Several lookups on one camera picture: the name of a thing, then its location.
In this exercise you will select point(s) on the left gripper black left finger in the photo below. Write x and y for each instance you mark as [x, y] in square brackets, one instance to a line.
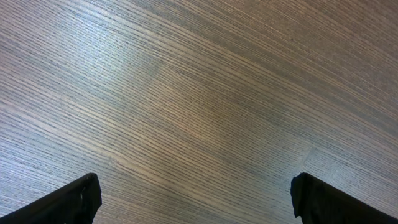
[76, 202]

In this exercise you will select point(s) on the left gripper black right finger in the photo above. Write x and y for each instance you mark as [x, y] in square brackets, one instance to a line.
[317, 202]

